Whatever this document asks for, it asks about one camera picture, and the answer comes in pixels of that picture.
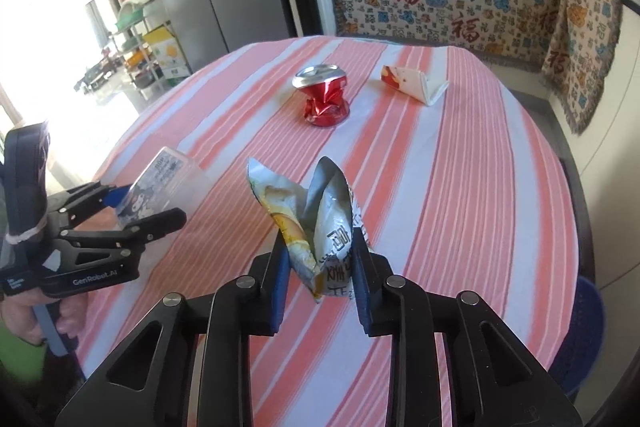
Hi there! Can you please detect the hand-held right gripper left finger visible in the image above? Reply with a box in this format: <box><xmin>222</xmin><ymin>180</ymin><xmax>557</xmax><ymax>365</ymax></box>
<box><xmin>55</xmin><ymin>234</ymin><xmax>292</xmax><ymax>427</ymax></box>

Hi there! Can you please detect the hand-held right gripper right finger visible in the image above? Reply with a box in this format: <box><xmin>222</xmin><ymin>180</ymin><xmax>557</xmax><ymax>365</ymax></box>
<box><xmin>350</xmin><ymin>227</ymin><xmax>586</xmax><ymax>427</ymax></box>

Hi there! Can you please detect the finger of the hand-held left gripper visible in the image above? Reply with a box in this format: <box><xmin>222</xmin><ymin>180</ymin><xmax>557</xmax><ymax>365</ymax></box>
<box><xmin>59</xmin><ymin>208</ymin><xmax>187</xmax><ymax>249</ymax></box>
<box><xmin>47</xmin><ymin>181</ymin><xmax>132</xmax><ymax>229</ymax></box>

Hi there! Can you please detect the clear plastic box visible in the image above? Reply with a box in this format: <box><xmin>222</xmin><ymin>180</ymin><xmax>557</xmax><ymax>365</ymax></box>
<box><xmin>116</xmin><ymin>146</ymin><xmax>207</xmax><ymax>233</ymax></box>

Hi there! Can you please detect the silver yellow chip bag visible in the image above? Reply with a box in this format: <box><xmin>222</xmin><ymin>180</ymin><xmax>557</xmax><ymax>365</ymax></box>
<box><xmin>246</xmin><ymin>156</ymin><xmax>373</xmax><ymax>304</ymax></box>

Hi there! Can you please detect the crushed red can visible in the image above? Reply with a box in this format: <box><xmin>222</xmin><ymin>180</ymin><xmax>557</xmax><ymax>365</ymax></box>
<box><xmin>292</xmin><ymin>63</ymin><xmax>351</xmax><ymax>128</ymax></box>

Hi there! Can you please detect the white red paper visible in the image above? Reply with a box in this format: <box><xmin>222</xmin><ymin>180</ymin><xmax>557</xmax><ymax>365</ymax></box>
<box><xmin>380</xmin><ymin>64</ymin><xmax>449</xmax><ymax>108</ymax></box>

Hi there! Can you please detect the blue stool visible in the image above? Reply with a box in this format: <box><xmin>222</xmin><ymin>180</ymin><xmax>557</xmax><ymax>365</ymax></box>
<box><xmin>547</xmin><ymin>277</ymin><xmax>607</xmax><ymax>400</ymax></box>

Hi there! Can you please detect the person's left hand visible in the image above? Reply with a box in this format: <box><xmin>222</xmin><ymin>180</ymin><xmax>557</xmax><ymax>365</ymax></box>
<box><xmin>0</xmin><ymin>293</ymin><xmax>86</xmax><ymax>349</ymax></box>

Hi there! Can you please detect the metal shelf rack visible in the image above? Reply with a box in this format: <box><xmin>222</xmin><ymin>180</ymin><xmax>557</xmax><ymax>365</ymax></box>
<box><xmin>75</xmin><ymin>2</ymin><xmax>171</xmax><ymax>104</ymax></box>

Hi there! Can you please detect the yellow cardboard box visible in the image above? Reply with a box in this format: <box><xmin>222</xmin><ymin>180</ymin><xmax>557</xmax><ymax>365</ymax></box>
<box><xmin>142</xmin><ymin>26</ymin><xmax>194</xmax><ymax>80</ymax></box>

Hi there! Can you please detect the green plastic basket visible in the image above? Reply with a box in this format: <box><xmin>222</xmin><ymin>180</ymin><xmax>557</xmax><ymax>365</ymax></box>
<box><xmin>116</xmin><ymin>4</ymin><xmax>147</xmax><ymax>32</ymax></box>

